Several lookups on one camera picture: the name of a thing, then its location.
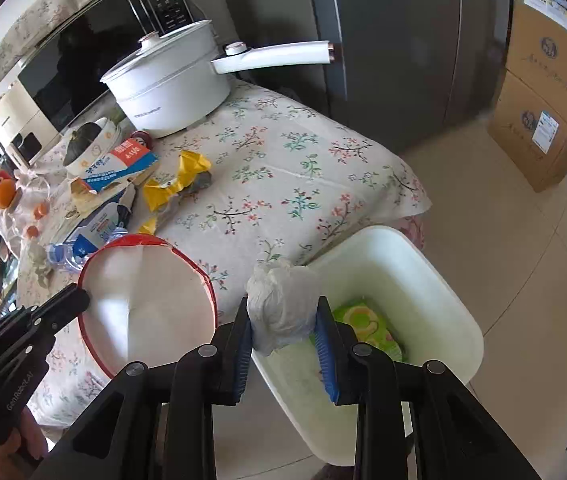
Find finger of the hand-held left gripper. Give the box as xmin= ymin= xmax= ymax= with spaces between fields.
xmin=30 ymin=283 xmax=91 ymax=332

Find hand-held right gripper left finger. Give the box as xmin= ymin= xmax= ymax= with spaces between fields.
xmin=38 ymin=296 xmax=255 ymax=480

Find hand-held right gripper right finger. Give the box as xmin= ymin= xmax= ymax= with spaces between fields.
xmin=315 ymin=296 xmax=544 ymax=480

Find white tissue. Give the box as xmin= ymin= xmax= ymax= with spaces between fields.
xmin=246 ymin=259 xmax=322 ymax=357

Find white plastic bin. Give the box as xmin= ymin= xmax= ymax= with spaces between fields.
xmin=250 ymin=225 xmax=485 ymax=467

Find blue biscuit box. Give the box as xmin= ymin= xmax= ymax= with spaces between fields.
xmin=66 ymin=140 xmax=160 ymax=195

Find person's left hand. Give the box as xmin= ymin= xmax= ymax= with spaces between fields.
xmin=0 ymin=407 xmax=50 ymax=480

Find clear plastic bottle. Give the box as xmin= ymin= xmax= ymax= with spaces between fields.
xmin=46 ymin=240 xmax=89 ymax=274

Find green patterned packet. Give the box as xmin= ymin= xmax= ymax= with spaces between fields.
xmin=309 ymin=299 xmax=404 ymax=364

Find plastic water bottle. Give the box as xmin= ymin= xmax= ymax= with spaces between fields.
xmin=70 ymin=195 xmax=135 ymax=262

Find glass teapot with wooden lid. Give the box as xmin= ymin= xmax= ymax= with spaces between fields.
xmin=0 ymin=175 xmax=64 ymax=242

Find large orange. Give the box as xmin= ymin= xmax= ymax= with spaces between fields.
xmin=0 ymin=177 xmax=18 ymax=209

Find yellow wrapper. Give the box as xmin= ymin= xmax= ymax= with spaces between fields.
xmin=141 ymin=150 xmax=213 ymax=212

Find stacked white bowls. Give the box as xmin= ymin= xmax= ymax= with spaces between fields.
xmin=62 ymin=117 xmax=123 ymax=179

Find dark green squash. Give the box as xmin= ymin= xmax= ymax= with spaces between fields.
xmin=70 ymin=122 xmax=110 ymax=155

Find cream air fryer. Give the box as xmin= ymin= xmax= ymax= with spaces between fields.
xmin=0 ymin=91 xmax=61 ymax=168

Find white electric pot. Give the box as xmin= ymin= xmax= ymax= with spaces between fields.
xmin=100 ymin=19 xmax=340 ymax=139

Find white microwave with black door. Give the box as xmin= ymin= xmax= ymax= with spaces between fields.
xmin=16 ymin=0 xmax=199 ymax=136

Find cardboard box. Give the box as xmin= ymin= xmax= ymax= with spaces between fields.
xmin=487 ymin=70 xmax=567 ymax=194
xmin=506 ymin=0 xmax=567 ymax=129

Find grey refrigerator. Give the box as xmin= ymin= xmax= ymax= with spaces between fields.
xmin=210 ymin=0 xmax=514 ymax=157

